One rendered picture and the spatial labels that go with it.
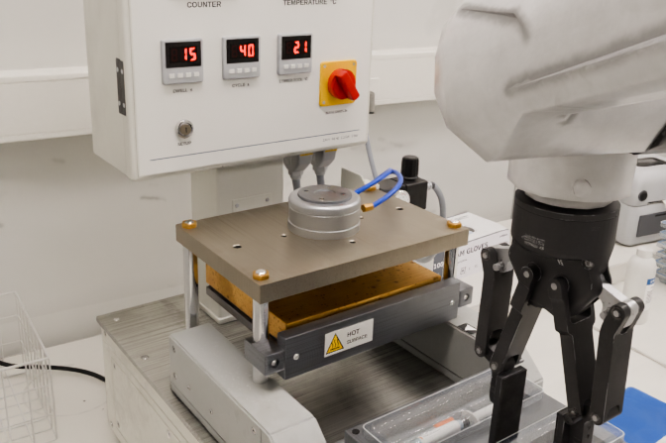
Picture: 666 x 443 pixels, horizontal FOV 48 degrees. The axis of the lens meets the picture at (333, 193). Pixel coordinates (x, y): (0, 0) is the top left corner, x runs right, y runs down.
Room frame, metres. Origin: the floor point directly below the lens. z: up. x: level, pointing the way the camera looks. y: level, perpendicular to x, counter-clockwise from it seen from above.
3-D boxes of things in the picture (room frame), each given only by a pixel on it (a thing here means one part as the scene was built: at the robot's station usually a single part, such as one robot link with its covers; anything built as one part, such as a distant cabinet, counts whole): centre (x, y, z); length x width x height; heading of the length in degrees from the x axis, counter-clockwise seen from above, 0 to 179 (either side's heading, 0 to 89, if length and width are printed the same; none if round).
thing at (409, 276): (0.76, 0.00, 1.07); 0.22 x 0.17 x 0.10; 127
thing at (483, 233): (1.38, -0.24, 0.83); 0.23 x 0.12 x 0.07; 130
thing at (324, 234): (0.80, 0.01, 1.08); 0.31 x 0.24 x 0.13; 127
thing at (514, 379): (0.54, -0.15, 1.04); 0.03 x 0.01 x 0.07; 127
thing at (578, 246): (0.52, -0.17, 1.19); 0.08 x 0.08 x 0.09
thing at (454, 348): (0.78, -0.15, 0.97); 0.26 x 0.05 x 0.07; 37
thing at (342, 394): (0.79, 0.03, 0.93); 0.46 x 0.35 x 0.01; 37
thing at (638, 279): (1.26, -0.57, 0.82); 0.05 x 0.05 x 0.14
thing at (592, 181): (0.54, -0.18, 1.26); 0.13 x 0.12 x 0.05; 127
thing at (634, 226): (1.64, -0.68, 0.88); 0.25 x 0.20 x 0.17; 27
